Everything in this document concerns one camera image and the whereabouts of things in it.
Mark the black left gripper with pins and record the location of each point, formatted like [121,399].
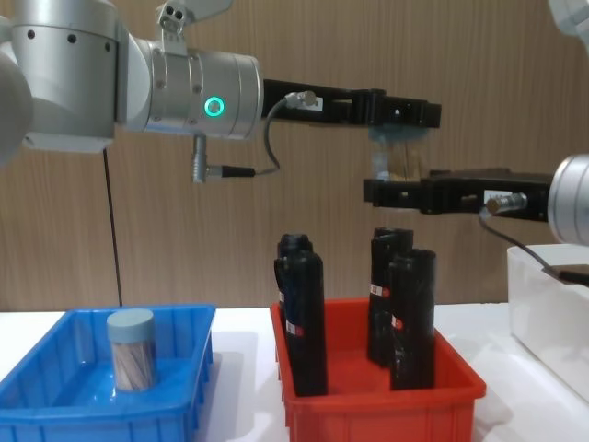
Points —
[306,112]

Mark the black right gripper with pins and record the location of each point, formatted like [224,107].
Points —
[465,195]

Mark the clear jar with grey-blue lid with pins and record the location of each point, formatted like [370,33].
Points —
[132,350]
[396,154]

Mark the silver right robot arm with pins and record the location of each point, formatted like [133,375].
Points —
[570,198]

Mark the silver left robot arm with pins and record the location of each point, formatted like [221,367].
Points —
[73,78]

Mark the black bag roll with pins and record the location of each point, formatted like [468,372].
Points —
[414,322]
[294,243]
[379,299]
[303,322]

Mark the white plastic box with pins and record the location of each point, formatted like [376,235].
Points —
[547,313]

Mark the red plastic bin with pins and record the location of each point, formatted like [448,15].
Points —
[368,414]

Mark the blue plastic bin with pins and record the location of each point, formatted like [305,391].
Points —
[69,405]

